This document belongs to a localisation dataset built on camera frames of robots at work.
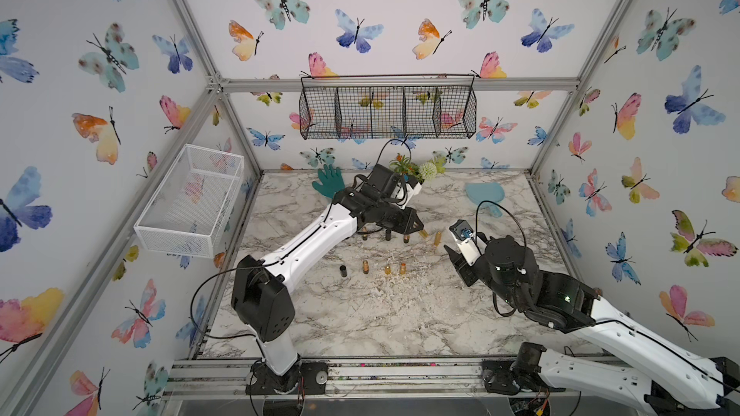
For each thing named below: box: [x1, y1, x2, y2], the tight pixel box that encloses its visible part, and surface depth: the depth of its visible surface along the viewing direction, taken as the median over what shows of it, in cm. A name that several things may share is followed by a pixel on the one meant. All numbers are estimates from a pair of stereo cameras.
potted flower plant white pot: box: [389, 153, 438, 196], surface depth 101 cm
